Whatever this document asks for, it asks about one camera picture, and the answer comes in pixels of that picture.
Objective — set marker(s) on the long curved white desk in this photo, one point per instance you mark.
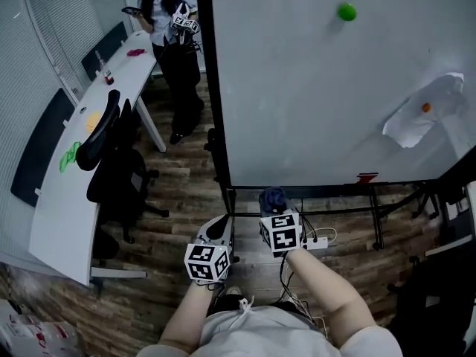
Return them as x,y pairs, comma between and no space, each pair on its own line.
67,218

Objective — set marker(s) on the person's white shoe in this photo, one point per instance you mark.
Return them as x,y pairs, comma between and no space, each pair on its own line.
233,291
291,296

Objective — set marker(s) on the pink cloth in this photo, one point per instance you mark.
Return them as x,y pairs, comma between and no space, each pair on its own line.
136,53

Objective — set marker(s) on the white power strip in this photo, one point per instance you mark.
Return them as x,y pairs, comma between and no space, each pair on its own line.
316,244

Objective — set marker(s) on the person's white right shoe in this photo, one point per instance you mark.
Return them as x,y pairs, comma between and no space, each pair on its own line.
291,296

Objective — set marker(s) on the orange round magnet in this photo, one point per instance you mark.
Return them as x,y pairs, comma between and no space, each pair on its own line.
426,107

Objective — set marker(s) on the yellow cloth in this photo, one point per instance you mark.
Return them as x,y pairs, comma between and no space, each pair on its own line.
93,122

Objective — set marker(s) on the small black desk divider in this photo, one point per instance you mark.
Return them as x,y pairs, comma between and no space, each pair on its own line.
104,50

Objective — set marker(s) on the person's left forearm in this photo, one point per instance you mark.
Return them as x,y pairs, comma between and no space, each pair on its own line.
186,318

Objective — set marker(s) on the person's white shirt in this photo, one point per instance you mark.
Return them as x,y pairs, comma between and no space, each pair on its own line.
267,337

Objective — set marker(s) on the white whiteboard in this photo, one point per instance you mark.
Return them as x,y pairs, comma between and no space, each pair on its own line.
297,87

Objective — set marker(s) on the white box with red print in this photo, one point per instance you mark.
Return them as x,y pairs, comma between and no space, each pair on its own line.
33,335

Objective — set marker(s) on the green round magnet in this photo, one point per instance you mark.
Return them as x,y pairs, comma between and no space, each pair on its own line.
347,12

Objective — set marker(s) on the bottle with red liquid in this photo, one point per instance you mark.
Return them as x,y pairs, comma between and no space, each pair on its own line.
108,78

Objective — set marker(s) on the person's right forearm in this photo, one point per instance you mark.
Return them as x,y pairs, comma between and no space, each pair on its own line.
327,292

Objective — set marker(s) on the green cloth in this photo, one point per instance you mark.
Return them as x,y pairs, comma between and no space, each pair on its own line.
68,158

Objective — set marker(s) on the crumpled white paper sheet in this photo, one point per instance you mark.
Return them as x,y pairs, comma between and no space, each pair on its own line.
413,125

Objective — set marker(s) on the large black desk divider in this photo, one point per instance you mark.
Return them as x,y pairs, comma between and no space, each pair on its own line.
41,151

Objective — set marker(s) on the blue knitted cloth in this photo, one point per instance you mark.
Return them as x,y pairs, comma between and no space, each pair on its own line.
273,199

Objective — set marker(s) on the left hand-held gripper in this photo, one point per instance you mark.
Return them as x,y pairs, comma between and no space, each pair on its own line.
206,262

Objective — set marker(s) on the person's white left shoe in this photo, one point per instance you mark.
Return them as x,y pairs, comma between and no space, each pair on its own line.
233,291

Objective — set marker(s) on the red whiteboard eraser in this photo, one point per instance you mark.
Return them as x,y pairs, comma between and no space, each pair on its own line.
367,178

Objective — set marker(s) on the black mesh office chair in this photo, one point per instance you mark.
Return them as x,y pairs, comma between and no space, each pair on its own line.
119,177

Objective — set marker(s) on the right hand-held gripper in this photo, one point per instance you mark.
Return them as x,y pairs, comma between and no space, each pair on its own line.
282,236

